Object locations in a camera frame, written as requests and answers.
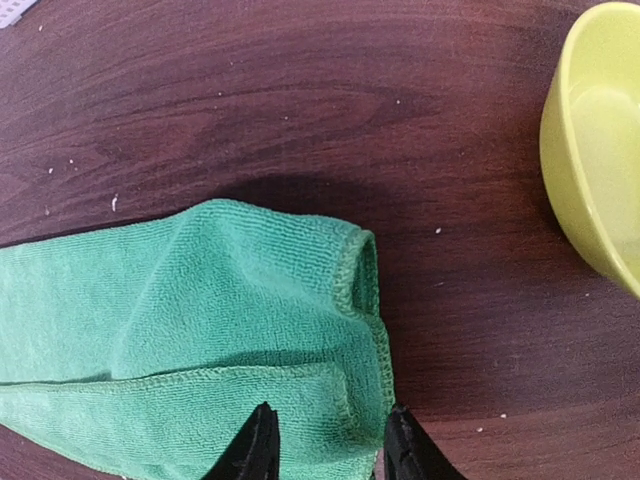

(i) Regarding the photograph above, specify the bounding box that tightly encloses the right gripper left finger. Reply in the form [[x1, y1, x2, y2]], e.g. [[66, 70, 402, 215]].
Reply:
[[202, 402, 280, 480]]

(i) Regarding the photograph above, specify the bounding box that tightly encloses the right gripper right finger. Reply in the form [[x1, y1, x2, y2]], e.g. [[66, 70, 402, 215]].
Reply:
[[383, 404, 466, 480]]

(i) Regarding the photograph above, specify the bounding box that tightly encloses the green microfiber towel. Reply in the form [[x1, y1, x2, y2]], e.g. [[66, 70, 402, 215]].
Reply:
[[1, 200, 394, 479]]

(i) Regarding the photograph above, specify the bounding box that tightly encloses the white plastic mesh basket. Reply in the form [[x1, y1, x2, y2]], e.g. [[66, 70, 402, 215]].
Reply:
[[0, 0, 38, 29]]

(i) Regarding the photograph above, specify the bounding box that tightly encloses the lime green bowl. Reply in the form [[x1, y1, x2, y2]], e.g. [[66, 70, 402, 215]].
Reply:
[[539, 2, 639, 295]]

